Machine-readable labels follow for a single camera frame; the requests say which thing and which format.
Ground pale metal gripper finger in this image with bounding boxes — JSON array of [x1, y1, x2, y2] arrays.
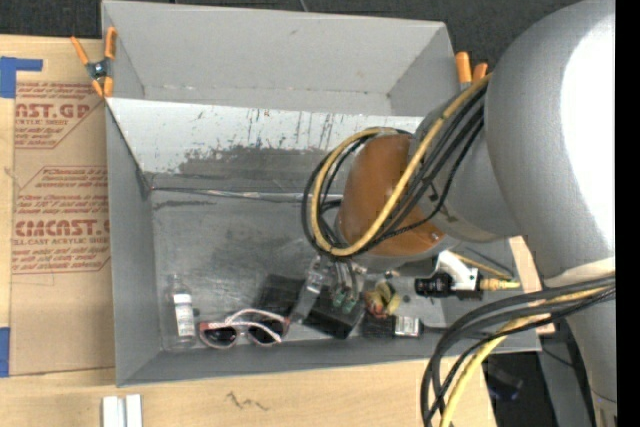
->
[[291, 257, 333, 324]]

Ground black flat box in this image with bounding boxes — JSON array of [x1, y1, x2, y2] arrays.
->
[[253, 271, 367, 341]]

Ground grey metal bin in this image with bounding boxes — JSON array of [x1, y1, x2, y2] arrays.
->
[[99, 0, 544, 389]]

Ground brown cardboard board red print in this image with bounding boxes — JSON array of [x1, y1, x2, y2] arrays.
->
[[0, 33, 119, 379]]

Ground clear bottle with white label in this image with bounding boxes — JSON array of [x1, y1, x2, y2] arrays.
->
[[162, 271, 197, 352]]

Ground pink and white sunglasses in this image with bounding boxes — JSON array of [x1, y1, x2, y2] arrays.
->
[[197, 307, 292, 351]]

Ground black cylinder on white bracket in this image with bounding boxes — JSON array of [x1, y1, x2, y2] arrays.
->
[[413, 250, 522, 302]]

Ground small black packet white label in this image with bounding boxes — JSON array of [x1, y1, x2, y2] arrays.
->
[[360, 313, 426, 341]]

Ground yellow and orange toy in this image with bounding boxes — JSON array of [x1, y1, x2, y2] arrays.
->
[[363, 278, 402, 320]]

